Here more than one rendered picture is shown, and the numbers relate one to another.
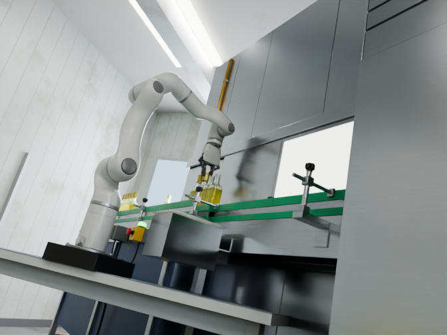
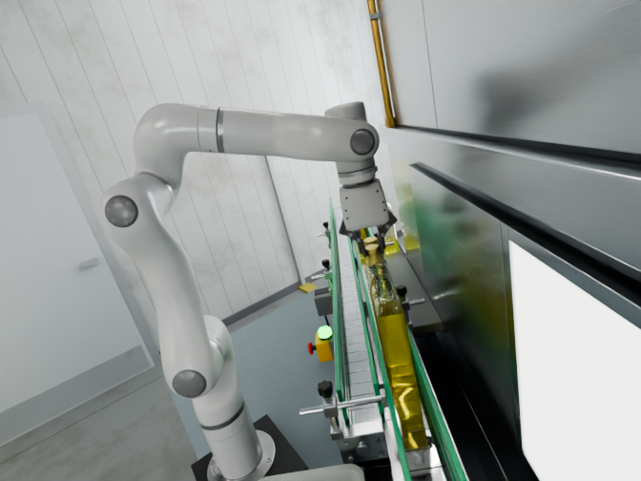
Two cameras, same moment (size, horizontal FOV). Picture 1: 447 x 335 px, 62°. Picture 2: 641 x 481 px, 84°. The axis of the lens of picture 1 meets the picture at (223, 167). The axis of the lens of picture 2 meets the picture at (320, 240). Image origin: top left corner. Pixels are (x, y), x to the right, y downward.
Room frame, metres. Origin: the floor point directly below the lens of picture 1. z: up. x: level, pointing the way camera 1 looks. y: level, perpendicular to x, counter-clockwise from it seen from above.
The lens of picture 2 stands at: (1.17, -0.29, 1.64)
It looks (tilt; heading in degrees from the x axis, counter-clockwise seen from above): 19 degrees down; 36
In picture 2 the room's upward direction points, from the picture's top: 14 degrees counter-clockwise
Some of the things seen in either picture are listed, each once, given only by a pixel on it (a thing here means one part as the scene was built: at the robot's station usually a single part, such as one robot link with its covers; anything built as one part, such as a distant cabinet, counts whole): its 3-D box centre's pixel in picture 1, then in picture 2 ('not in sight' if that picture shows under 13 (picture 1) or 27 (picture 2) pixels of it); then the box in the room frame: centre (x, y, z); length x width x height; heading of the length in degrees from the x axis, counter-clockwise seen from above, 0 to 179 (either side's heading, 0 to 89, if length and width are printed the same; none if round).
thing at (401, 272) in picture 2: not in sight; (396, 267); (2.38, 0.26, 1.01); 0.95 x 0.09 x 0.11; 31
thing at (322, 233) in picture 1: (310, 203); not in sight; (1.04, -0.27, 1.07); 0.17 x 0.05 x 0.23; 121
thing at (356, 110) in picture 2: (217, 129); (350, 136); (1.86, 0.07, 1.59); 0.09 x 0.08 x 0.13; 39
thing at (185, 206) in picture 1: (125, 216); (333, 249); (2.36, 0.53, 1.10); 1.75 x 0.01 x 0.08; 31
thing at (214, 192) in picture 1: (211, 205); (394, 339); (1.76, 0.02, 1.16); 0.06 x 0.06 x 0.21; 30
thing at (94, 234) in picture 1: (96, 229); (232, 436); (1.57, 0.45, 0.90); 0.19 x 0.19 x 0.18
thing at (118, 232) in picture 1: (120, 234); (326, 301); (2.16, 0.48, 0.96); 0.08 x 0.08 x 0.08; 31
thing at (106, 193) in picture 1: (110, 181); (209, 365); (1.60, 0.46, 1.12); 0.19 x 0.12 x 0.24; 38
